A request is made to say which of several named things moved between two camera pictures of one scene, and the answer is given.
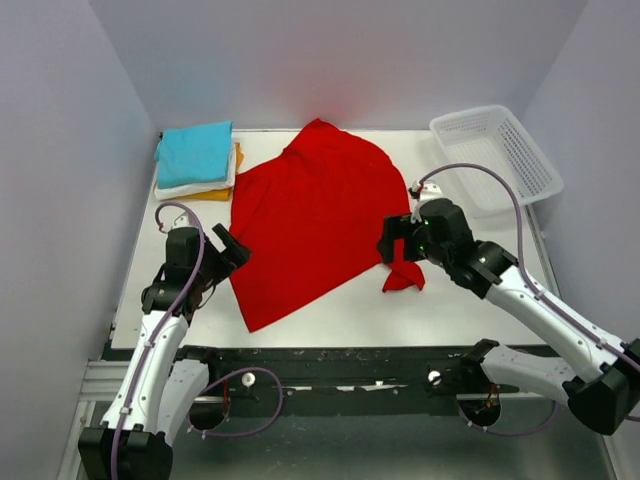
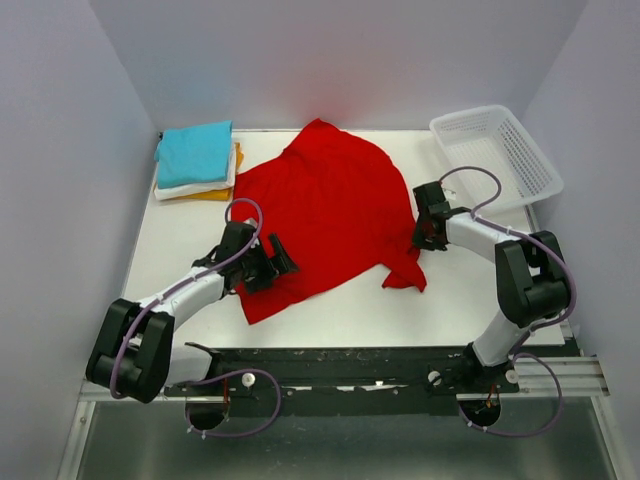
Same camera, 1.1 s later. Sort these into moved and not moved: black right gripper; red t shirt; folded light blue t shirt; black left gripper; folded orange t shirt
Moved: black left gripper; black right gripper
Not moved: red t shirt; folded orange t shirt; folded light blue t shirt
